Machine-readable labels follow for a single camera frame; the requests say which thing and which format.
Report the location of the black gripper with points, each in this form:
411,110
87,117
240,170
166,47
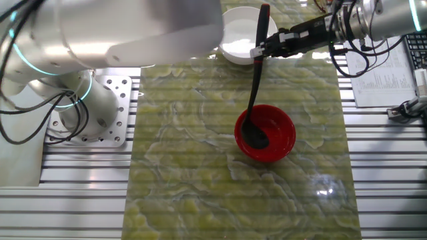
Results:
320,33

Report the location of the green marble pattern mat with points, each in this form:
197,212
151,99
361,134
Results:
200,183

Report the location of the black keyboard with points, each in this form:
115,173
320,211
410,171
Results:
418,50

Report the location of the black ladle with red tip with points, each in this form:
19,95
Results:
255,138

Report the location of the paper with dense printed table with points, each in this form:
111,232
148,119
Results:
383,86

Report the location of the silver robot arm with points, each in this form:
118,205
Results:
100,26

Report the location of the red bowl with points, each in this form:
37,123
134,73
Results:
280,140

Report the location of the white bowl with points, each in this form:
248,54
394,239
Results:
240,33

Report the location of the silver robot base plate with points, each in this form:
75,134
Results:
121,100

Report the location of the small camera mount clamp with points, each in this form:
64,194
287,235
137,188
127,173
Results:
405,110

